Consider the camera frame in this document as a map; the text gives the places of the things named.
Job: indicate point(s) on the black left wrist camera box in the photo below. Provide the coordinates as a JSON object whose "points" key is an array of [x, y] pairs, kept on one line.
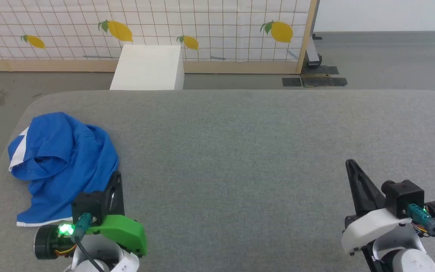
{"points": [[89, 206]]}

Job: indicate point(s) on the blue garment with white trim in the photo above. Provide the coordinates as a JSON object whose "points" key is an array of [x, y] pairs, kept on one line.
{"points": [[66, 151]]}

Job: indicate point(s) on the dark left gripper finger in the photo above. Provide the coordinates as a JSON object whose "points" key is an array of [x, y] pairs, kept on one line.
{"points": [[109, 200], [119, 200]]}

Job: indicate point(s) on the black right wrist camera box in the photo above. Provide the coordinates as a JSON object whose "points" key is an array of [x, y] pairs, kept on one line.
{"points": [[404, 194]]}

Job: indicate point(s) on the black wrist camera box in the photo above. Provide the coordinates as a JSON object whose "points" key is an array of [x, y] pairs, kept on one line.
{"points": [[89, 206], [404, 194]]}

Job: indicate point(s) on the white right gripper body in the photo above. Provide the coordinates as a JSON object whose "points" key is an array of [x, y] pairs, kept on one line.
{"points": [[368, 228]]}

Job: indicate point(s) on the white rectangular box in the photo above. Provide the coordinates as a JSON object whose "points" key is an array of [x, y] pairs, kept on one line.
{"points": [[147, 68]]}

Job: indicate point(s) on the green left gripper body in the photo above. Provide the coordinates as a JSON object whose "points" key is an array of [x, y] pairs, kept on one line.
{"points": [[123, 230]]}

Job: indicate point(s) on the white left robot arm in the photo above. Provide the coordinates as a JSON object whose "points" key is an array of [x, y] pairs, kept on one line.
{"points": [[104, 251]]}

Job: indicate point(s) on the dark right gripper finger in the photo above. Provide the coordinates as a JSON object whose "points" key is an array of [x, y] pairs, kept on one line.
{"points": [[360, 196], [375, 198]]}

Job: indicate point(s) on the lemon print partition screen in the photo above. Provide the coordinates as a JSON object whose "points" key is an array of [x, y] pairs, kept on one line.
{"points": [[202, 26]]}

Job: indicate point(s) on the grey fabric sofa surface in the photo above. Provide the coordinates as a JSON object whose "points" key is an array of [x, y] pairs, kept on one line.
{"points": [[240, 170]]}

